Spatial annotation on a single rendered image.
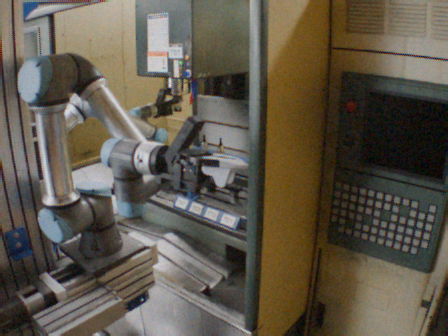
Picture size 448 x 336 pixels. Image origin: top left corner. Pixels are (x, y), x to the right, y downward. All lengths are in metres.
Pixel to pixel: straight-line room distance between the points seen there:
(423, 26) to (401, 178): 0.53
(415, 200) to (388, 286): 0.42
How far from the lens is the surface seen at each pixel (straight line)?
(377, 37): 1.40
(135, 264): 1.39
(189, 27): 1.90
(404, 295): 1.67
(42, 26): 2.15
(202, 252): 2.05
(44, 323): 1.19
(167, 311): 1.83
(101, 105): 1.08
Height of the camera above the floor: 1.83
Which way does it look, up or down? 19 degrees down
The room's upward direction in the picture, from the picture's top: straight up
